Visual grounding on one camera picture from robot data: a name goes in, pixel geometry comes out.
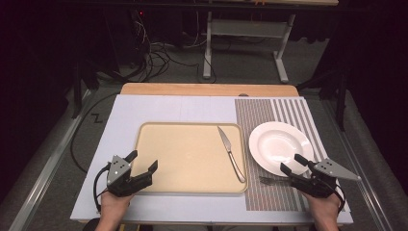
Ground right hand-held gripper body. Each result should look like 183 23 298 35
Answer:
302 158 362 199

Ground person's left hand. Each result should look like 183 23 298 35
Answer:
100 192 135 215

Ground grey metal floor rail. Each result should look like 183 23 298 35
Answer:
8 89 94 231
321 97 391 231

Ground person's right hand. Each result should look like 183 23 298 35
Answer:
302 192 344 219

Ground long black floor cable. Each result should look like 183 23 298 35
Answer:
70 91 120 174

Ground white table cover board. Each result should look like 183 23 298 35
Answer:
69 93 354 224

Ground beige plastic tray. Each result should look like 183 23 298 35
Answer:
128 121 248 194

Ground black stand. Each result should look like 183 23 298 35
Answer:
70 59 101 119
296 68 350 133

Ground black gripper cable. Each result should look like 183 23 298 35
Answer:
333 184 347 215
92 163 112 214

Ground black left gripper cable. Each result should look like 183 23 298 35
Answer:
92 163 112 214

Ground silver table knife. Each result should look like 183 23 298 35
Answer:
217 125 247 184

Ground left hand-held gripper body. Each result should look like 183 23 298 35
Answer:
106 155 138 197

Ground silver fork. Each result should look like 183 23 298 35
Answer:
258 175 290 187

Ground light wooden table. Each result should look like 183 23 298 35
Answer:
119 82 300 97

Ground white deep plate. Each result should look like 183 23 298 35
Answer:
248 120 316 177

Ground white metal frame desk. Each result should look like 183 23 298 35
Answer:
202 0 340 85

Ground bundle of floor cables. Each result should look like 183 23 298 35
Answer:
128 18 218 84

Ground grey striped placemat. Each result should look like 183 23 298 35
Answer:
234 97 331 212

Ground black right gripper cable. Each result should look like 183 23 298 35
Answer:
333 184 347 215

